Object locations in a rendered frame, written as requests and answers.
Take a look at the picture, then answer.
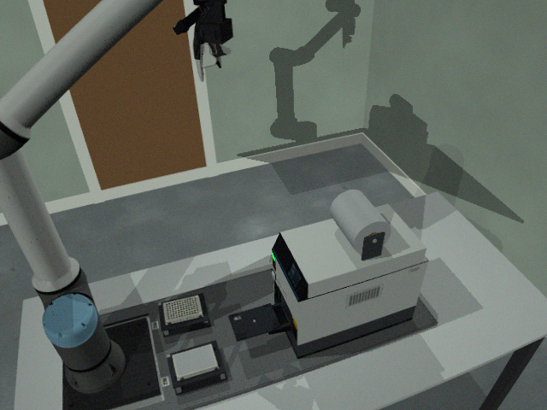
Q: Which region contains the grey cylinder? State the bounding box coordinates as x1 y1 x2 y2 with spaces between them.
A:
330 190 391 254

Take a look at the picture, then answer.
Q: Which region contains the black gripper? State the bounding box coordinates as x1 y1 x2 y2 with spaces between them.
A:
193 0 233 82

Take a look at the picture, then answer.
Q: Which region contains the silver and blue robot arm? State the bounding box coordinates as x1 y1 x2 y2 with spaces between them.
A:
0 0 163 394

